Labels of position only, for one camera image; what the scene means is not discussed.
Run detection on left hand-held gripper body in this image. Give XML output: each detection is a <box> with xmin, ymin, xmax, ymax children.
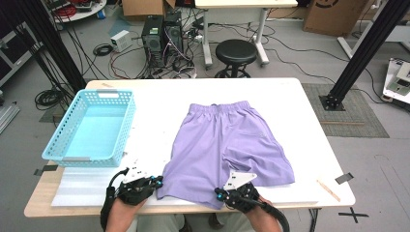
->
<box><xmin>113</xmin><ymin>157</ymin><xmax>157</xmax><ymax>207</ymax></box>

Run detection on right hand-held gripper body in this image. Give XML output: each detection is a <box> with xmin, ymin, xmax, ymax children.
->
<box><xmin>221</xmin><ymin>170</ymin><xmax>261</xmax><ymax>215</ymax></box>

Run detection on purple shorts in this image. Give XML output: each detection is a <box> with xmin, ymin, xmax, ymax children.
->
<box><xmin>156</xmin><ymin>100</ymin><xmax>296</xmax><ymax>210</ymax></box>

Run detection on light blue plastic basket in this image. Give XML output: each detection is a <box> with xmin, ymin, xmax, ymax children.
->
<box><xmin>41</xmin><ymin>89</ymin><xmax>137</xmax><ymax>168</ymax></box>

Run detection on person's left hand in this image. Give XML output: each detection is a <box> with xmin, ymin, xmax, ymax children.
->
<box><xmin>105</xmin><ymin>196</ymin><xmax>149</xmax><ymax>232</ymax></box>

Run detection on person's right hand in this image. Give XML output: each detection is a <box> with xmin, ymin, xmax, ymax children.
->
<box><xmin>245</xmin><ymin>195</ymin><xmax>280</xmax><ymax>232</ymax></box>

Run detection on person's grey trousers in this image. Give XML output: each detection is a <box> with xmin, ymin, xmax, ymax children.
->
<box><xmin>127</xmin><ymin>212</ymin><xmax>259</xmax><ymax>232</ymax></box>

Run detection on wooden stick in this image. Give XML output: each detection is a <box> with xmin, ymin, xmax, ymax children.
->
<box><xmin>316</xmin><ymin>179</ymin><xmax>341</xmax><ymax>203</ymax></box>

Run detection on black tape piece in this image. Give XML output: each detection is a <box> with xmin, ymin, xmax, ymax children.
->
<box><xmin>334</xmin><ymin>172</ymin><xmax>355</xmax><ymax>186</ymax></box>
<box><xmin>33</xmin><ymin>164</ymin><xmax>59</xmax><ymax>177</ymax></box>

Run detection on black tape cross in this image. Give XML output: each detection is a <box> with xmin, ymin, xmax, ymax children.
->
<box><xmin>337</xmin><ymin>207</ymin><xmax>369</xmax><ymax>224</ymax></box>

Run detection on black round stool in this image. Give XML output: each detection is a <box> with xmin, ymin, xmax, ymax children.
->
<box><xmin>214</xmin><ymin>39</ymin><xmax>259</xmax><ymax>79</ymax></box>

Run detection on black computer tower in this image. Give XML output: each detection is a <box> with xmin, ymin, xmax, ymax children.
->
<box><xmin>162</xmin><ymin>12</ymin><xmax>186</xmax><ymax>64</ymax></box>
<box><xmin>140</xmin><ymin>14</ymin><xmax>165</xmax><ymax>69</ymax></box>

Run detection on small white box device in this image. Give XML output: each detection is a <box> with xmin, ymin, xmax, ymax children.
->
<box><xmin>109</xmin><ymin>29</ymin><xmax>133</xmax><ymax>53</ymax></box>

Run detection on grey floor mat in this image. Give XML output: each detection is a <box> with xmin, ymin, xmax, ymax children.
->
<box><xmin>301</xmin><ymin>82</ymin><xmax>391</xmax><ymax>139</ymax></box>

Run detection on metal profile bars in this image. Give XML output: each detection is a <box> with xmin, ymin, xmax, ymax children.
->
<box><xmin>0</xmin><ymin>101</ymin><xmax>21</xmax><ymax>134</ymax></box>

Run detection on round white table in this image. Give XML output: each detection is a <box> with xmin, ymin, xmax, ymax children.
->
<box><xmin>44</xmin><ymin>0</ymin><xmax>107</xmax><ymax>23</ymax></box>

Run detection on grey shelf unit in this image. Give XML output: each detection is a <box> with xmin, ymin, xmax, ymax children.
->
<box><xmin>0</xmin><ymin>22</ymin><xmax>43</xmax><ymax>88</ymax></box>

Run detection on white desk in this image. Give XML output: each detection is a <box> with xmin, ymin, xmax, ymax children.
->
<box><xmin>193</xmin><ymin>0</ymin><xmax>299</xmax><ymax>71</ymax></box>

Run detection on white flat device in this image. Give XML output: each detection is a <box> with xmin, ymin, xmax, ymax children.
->
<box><xmin>382</xmin><ymin>57</ymin><xmax>410</xmax><ymax>105</ymax></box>

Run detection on large printed cardboard box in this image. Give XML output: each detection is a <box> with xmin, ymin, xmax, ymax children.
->
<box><xmin>303</xmin><ymin>0</ymin><xmax>371</xmax><ymax>37</ymax></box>

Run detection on left gripper black sleeved cable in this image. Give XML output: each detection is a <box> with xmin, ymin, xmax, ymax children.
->
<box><xmin>100</xmin><ymin>167</ymin><xmax>130</xmax><ymax>232</ymax></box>

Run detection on black metal frame post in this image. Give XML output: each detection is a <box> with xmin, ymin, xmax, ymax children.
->
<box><xmin>13</xmin><ymin>0</ymin><xmax>89</xmax><ymax>98</ymax></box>
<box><xmin>318</xmin><ymin>0</ymin><xmax>410</xmax><ymax>112</ymax></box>

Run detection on white desk frame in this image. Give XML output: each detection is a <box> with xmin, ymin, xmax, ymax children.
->
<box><xmin>337</xmin><ymin>18</ymin><xmax>410</xmax><ymax>61</ymax></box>

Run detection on red cable bundle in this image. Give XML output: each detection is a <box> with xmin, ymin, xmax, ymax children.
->
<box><xmin>56</xmin><ymin>4</ymin><xmax>78</xmax><ymax>18</ymax></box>

